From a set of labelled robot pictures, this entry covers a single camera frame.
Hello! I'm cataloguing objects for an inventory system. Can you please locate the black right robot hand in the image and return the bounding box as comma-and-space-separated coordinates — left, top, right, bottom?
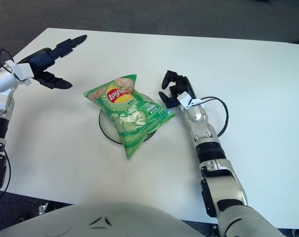
158, 70, 196, 109

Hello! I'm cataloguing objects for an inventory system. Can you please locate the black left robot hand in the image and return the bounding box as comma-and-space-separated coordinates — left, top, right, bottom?
17, 34, 87, 90

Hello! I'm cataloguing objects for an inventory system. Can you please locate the green potato chips bag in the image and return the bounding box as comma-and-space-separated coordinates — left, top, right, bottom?
83, 73, 176, 160

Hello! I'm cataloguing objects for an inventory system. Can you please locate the white plate with black rim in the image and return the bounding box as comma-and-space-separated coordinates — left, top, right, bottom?
98, 108, 160, 145

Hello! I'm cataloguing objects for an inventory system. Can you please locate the silver robot torso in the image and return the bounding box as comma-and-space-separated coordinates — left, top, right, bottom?
0, 201, 286, 237

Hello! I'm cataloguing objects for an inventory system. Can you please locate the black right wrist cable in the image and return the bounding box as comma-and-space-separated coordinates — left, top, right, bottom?
196, 96, 229, 137

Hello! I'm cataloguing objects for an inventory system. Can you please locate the small metal bracket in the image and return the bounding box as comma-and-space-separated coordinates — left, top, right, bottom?
38, 202, 49, 215

